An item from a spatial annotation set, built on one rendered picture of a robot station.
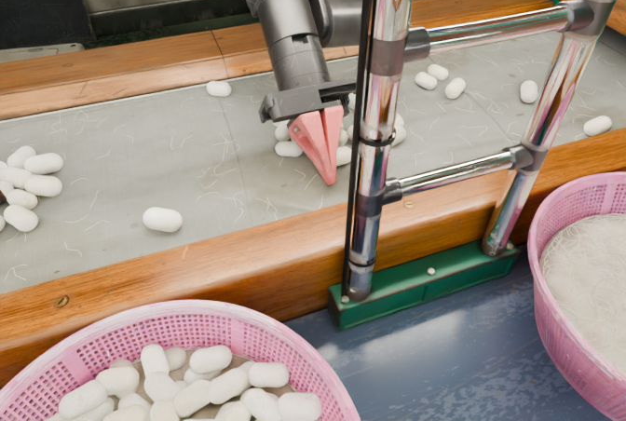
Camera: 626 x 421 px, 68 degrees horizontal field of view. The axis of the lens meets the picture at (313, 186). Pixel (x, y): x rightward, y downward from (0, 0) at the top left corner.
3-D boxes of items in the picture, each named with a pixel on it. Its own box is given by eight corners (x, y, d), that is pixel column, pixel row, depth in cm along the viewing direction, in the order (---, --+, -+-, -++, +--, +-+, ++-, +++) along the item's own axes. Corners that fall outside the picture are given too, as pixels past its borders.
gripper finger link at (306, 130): (385, 169, 47) (360, 81, 48) (319, 185, 45) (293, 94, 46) (362, 178, 54) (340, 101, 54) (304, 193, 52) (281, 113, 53)
